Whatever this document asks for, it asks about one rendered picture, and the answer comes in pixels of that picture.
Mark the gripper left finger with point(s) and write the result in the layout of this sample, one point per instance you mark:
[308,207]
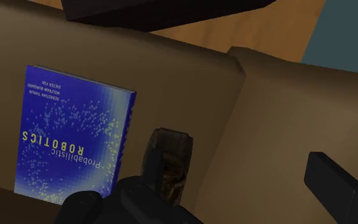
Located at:
[135,201]

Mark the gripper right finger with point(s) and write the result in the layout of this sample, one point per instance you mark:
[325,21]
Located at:
[333,183]

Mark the dark brown wooden block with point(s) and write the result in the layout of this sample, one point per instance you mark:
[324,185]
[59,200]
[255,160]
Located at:
[175,155]

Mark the blue book with yellow lettering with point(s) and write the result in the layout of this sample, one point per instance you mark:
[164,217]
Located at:
[73,130]

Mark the brown sofa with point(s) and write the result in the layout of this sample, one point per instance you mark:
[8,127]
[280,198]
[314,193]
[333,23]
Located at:
[181,80]

